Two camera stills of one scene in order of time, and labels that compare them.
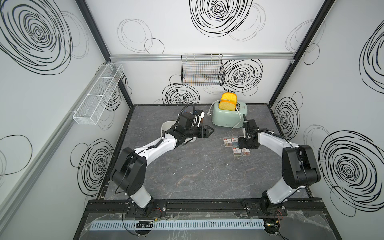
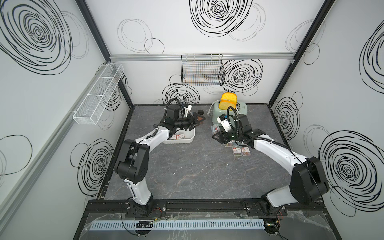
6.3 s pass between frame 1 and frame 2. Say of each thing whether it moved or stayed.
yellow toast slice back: stayed
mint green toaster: stayed
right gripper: moved
